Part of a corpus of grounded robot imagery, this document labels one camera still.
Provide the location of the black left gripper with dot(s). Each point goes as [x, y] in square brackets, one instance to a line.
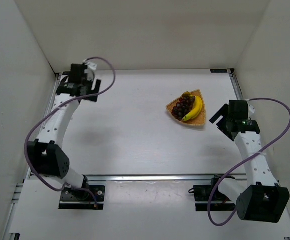
[92, 90]

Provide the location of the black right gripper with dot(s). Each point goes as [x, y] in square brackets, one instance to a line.
[221, 121]

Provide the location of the yellow fake banana bunch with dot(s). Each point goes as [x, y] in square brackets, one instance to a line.
[196, 108]

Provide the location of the dark red fake grapes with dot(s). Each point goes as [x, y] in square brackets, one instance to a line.
[182, 107]

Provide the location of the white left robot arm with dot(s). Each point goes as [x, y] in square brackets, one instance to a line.
[45, 152]

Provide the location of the woven triangular fruit basket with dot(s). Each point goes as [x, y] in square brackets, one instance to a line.
[198, 121]

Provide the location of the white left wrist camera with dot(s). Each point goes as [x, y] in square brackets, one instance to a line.
[90, 66]

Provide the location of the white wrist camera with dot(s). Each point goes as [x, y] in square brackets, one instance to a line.
[251, 109]
[90, 66]

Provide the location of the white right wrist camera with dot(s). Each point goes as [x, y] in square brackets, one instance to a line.
[251, 109]

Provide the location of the black left corner bracket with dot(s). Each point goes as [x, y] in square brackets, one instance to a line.
[65, 73]

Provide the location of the black corner bracket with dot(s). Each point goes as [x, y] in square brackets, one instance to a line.
[218, 71]
[65, 73]

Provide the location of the black right corner bracket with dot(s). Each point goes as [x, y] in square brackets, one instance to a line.
[218, 71]

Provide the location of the front aluminium frame rail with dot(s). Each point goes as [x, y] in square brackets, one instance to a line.
[155, 177]

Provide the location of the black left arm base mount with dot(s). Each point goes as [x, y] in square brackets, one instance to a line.
[73, 199]

